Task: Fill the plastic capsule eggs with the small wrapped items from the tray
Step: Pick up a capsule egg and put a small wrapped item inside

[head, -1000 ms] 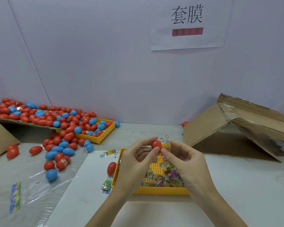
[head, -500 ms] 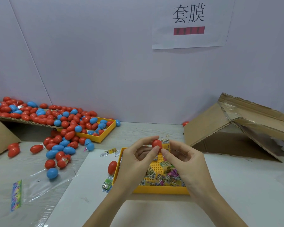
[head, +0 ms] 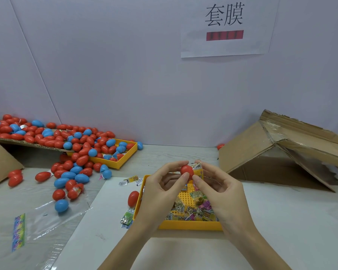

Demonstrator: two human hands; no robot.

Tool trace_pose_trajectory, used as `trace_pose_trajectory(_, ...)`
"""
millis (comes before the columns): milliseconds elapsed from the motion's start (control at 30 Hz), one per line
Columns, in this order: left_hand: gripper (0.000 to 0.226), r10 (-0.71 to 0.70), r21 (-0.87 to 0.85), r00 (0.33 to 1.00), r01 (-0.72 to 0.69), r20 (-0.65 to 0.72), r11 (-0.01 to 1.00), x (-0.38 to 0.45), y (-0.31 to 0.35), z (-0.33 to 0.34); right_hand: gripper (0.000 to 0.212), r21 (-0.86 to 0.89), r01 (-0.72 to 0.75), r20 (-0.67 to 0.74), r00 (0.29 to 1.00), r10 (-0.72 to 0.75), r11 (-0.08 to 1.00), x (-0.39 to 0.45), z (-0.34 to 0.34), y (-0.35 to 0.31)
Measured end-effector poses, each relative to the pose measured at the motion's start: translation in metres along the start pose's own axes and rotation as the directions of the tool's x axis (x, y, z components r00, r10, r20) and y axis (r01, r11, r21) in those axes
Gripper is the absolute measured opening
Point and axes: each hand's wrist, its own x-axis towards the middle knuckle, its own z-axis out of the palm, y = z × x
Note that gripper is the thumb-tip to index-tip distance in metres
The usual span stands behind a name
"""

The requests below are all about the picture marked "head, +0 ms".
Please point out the yellow plastic tray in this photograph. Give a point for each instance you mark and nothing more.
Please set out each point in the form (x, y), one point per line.
(180, 225)

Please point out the clear bag with coloured label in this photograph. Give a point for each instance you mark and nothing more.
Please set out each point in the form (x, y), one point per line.
(42, 219)

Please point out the person's right hand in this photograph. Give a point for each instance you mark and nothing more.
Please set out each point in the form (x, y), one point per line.
(225, 199)

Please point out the brown cardboard sheet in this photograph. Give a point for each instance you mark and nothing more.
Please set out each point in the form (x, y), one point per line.
(22, 142)

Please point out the single red plastic egg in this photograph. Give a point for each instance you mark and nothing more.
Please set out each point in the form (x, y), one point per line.
(187, 170)

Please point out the tall brown cardboard box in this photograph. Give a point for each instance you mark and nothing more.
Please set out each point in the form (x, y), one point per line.
(0, 163)

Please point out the pile of plastic eggs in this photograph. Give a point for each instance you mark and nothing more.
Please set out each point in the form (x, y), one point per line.
(62, 137)

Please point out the person's left hand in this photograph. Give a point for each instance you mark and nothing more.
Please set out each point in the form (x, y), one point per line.
(160, 199)

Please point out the white paper sign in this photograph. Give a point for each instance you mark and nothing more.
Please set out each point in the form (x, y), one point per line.
(231, 25)

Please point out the torn flattened cardboard box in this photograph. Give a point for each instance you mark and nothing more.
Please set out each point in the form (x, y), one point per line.
(248, 146)

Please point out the yellow tray under eggs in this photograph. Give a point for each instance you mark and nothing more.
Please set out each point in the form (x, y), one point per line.
(124, 159)

